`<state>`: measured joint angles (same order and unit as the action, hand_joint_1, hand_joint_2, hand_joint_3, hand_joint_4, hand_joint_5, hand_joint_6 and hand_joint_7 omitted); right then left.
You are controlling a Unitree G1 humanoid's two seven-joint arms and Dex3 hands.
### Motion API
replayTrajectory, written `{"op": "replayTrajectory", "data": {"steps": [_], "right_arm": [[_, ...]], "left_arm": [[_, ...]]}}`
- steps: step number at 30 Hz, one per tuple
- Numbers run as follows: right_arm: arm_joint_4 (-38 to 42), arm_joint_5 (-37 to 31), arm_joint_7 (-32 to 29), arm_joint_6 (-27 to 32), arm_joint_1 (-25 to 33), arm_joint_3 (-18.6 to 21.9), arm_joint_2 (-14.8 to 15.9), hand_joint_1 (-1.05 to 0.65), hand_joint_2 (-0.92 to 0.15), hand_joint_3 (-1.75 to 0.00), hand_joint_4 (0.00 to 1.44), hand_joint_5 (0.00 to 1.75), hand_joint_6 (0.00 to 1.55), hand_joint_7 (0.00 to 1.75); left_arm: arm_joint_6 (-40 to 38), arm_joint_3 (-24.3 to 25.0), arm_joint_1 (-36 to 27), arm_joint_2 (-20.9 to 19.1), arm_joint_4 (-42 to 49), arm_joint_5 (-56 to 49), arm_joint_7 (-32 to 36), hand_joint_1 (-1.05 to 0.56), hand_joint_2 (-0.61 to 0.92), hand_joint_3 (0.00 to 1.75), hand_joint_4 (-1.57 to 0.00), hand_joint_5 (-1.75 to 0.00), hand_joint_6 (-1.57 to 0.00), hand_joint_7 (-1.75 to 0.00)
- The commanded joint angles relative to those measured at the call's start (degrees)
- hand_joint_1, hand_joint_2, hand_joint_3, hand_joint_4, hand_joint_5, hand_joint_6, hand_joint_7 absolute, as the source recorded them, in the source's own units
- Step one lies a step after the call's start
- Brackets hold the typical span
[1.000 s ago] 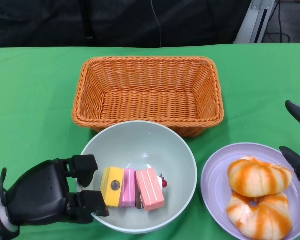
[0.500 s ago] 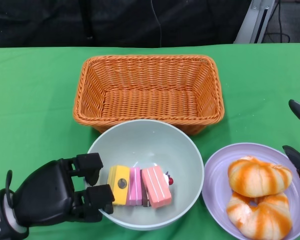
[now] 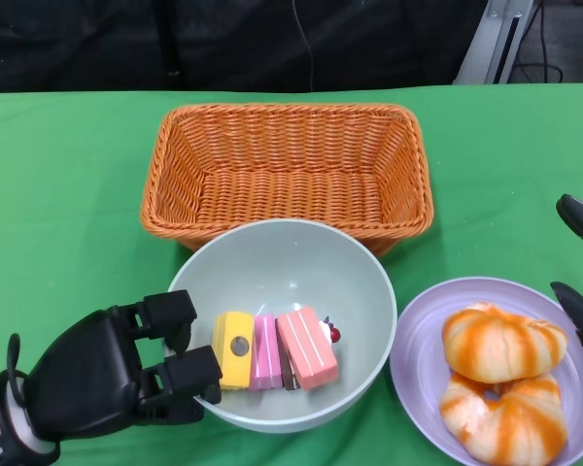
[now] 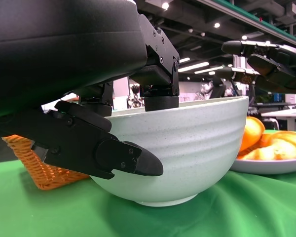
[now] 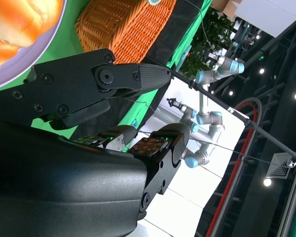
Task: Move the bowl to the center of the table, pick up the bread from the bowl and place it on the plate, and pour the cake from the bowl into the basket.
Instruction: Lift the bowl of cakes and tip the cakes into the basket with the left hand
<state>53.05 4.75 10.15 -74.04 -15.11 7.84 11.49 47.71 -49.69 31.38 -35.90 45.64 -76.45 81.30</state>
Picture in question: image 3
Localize yellow cake block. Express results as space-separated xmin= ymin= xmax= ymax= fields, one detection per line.
xmin=212 ymin=312 xmax=257 ymax=391

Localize round pumpkin shaped bread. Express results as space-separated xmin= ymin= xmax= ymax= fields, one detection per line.
xmin=441 ymin=303 xmax=569 ymax=383

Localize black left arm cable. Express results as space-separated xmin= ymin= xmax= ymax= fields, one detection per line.
xmin=4 ymin=333 xmax=30 ymax=404

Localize grey aluminium frame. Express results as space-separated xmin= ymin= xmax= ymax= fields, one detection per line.
xmin=454 ymin=0 xmax=536 ymax=86

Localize pink cake slice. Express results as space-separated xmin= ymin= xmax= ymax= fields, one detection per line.
xmin=247 ymin=314 xmax=283 ymax=392

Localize green tablecloth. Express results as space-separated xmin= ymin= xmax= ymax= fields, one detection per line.
xmin=0 ymin=81 xmax=583 ymax=466

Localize red brown cake slice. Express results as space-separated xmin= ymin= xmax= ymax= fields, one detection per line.
xmin=276 ymin=305 xmax=344 ymax=392

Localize grey metal bowl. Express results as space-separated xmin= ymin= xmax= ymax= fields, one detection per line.
xmin=166 ymin=218 xmax=398 ymax=435

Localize black backdrop curtain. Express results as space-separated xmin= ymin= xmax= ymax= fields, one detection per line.
xmin=0 ymin=0 xmax=492 ymax=93

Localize long orange striped bread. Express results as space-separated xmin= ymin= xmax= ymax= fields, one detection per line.
xmin=439 ymin=372 xmax=567 ymax=465

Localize thin black hanging cable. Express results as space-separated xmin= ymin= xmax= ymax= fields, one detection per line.
xmin=291 ymin=0 xmax=318 ymax=92

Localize dark brown chocolate cake slice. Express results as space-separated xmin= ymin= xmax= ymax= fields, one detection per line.
xmin=275 ymin=334 xmax=300 ymax=392

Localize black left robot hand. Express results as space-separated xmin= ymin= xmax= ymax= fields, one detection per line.
xmin=26 ymin=289 xmax=223 ymax=443

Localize black floor cables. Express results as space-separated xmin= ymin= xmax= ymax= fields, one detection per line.
xmin=513 ymin=0 xmax=566 ymax=83

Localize white round plate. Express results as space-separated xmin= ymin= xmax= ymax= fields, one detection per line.
xmin=390 ymin=277 xmax=583 ymax=466

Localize orange wicker basket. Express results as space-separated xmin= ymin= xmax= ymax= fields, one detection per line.
xmin=140 ymin=103 xmax=434 ymax=258

